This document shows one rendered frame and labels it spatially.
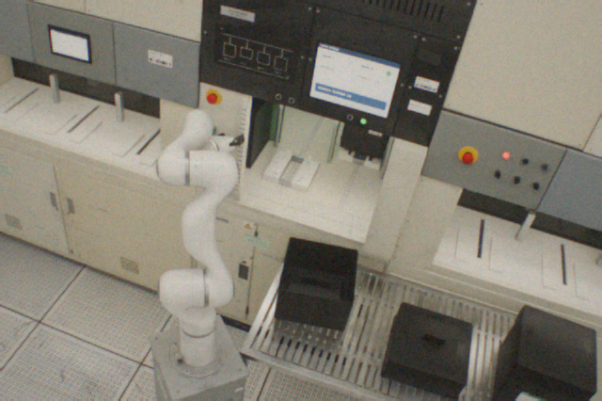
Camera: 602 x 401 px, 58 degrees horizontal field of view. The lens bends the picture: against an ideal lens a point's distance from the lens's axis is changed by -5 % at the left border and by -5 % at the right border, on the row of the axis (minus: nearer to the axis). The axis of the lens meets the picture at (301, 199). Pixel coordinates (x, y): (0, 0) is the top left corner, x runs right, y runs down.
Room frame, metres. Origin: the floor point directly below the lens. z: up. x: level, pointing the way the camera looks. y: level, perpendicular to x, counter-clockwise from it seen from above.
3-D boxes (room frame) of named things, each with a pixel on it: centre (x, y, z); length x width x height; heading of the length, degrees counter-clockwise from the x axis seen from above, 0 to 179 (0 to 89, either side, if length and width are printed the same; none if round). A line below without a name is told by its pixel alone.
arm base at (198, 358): (1.12, 0.26, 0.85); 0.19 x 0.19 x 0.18
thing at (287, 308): (1.47, -0.12, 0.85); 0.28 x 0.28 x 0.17; 89
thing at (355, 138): (2.35, -0.26, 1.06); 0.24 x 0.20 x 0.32; 79
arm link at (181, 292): (1.11, 0.29, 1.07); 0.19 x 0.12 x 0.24; 106
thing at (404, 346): (1.28, -0.56, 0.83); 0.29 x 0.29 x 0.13; 80
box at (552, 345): (1.22, -0.97, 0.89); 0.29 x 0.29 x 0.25; 76
